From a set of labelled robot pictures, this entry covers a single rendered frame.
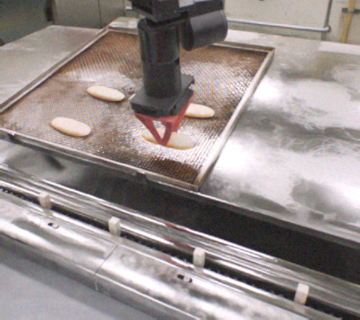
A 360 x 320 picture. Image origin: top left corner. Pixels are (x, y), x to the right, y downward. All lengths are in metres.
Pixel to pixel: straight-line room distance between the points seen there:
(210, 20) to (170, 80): 0.10
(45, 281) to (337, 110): 0.60
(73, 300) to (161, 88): 0.32
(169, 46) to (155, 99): 0.08
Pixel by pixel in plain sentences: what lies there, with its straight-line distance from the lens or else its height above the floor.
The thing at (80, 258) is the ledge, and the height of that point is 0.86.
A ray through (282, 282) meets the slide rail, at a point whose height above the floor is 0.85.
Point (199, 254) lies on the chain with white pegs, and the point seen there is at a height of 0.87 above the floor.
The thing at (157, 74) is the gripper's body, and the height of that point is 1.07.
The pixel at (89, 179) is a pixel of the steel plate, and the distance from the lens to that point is 0.75.
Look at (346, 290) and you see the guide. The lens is 0.55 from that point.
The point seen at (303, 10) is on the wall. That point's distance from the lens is 4.15.
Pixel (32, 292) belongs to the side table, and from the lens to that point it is 0.58.
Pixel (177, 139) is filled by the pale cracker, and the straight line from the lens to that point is 0.62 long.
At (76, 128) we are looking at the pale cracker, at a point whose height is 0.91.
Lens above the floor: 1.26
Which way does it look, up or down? 31 degrees down
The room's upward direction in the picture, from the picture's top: straight up
